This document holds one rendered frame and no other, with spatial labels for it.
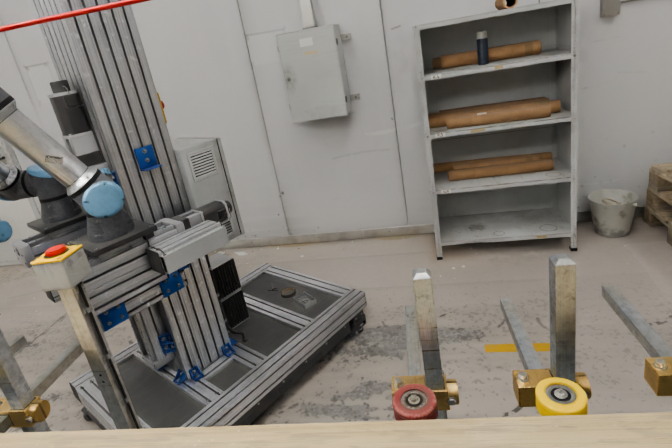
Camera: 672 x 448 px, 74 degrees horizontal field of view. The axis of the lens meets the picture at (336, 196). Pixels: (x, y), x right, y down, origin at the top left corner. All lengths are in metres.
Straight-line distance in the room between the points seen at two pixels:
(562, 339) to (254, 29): 2.97
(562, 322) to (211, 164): 1.51
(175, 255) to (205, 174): 0.47
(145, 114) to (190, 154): 0.23
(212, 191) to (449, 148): 1.92
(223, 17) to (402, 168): 1.72
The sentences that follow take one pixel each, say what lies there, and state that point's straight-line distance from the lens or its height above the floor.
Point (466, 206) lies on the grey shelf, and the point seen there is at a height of 0.21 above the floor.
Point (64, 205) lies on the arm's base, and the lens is 2.14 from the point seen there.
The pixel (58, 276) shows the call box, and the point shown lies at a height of 1.18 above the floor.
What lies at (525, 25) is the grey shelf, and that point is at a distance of 3.32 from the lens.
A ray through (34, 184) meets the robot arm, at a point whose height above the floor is 1.21.
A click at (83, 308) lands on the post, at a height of 1.09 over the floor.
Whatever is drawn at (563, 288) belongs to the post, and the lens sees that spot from 0.91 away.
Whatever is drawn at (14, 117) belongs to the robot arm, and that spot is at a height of 1.49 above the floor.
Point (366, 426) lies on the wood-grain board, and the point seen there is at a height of 0.90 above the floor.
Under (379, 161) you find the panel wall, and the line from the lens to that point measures 3.41.
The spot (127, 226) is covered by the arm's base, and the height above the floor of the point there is 1.06.
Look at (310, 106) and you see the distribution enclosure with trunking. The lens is 3.16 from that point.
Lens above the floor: 1.53
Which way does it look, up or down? 19 degrees down
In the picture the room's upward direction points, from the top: 10 degrees counter-clockwise
